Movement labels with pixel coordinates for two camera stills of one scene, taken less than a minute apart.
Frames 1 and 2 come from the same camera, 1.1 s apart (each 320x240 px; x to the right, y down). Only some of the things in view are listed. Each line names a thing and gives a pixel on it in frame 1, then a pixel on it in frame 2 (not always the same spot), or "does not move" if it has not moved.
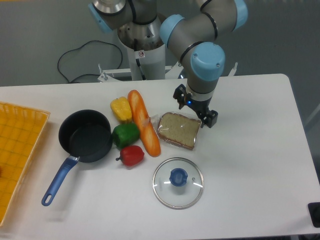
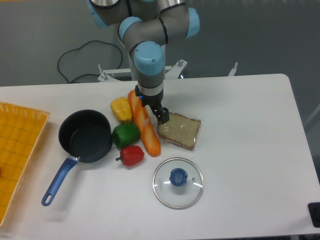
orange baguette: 147,132 does not move
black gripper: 200,107 → 154,101
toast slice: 177,129 does not move
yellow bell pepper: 121,107 does not move
